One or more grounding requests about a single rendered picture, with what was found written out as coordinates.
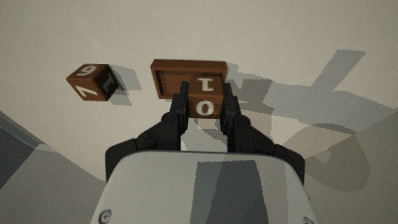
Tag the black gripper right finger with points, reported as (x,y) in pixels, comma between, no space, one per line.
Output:
(244,138)

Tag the brown wooden cube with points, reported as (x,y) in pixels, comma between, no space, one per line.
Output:
(93,82)
(205,97)

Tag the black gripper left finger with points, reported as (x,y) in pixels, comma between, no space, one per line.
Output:
(167,133)

